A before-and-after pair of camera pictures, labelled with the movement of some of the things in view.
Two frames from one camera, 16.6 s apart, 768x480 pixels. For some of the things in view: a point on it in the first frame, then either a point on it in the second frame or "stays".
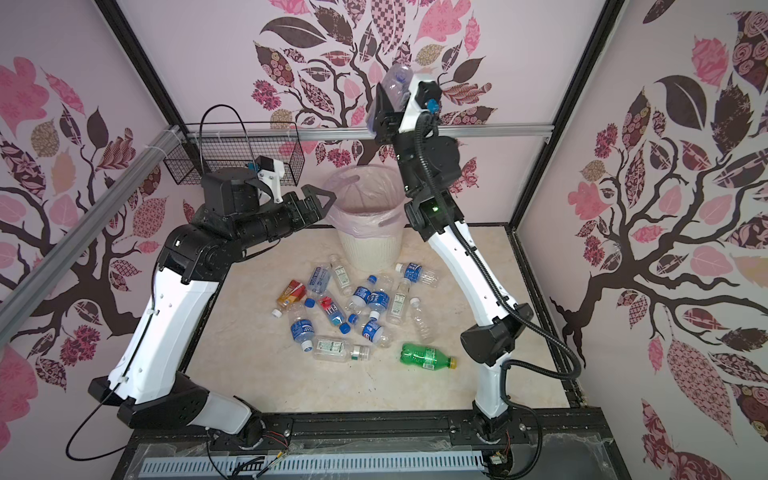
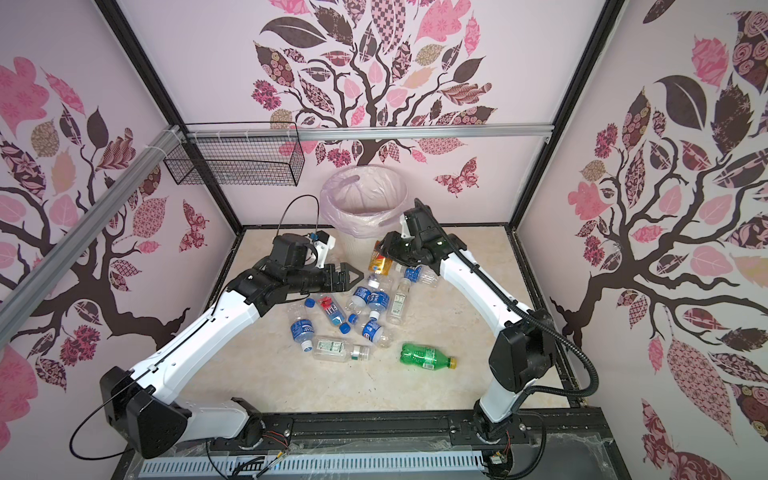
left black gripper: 303,215 → 331,284
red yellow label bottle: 294,292 → 379,263
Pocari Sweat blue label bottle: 301,326 stays
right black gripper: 387,125 → 392,242
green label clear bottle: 336,349 stays
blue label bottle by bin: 415,273 stays
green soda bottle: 428,358 stays
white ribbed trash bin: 373,254 stays
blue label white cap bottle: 377,302 stays
